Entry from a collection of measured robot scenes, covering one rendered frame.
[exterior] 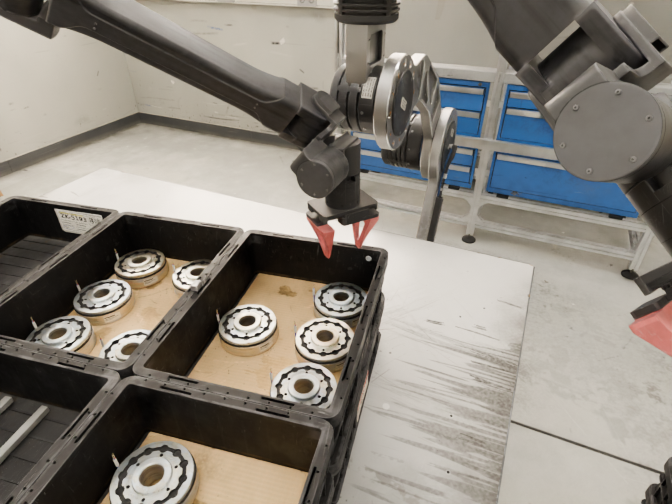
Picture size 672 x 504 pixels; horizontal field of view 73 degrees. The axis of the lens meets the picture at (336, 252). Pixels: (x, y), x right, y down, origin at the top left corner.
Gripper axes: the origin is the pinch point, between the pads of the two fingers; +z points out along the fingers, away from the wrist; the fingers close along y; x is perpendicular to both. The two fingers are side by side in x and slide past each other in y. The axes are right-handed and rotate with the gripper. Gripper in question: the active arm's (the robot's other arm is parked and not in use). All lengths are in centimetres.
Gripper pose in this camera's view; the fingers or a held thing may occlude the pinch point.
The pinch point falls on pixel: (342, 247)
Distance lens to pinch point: 79.8
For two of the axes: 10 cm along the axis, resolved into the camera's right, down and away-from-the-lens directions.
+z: 0.1, 8.3, 5.6
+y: 8.7, -2.8, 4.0
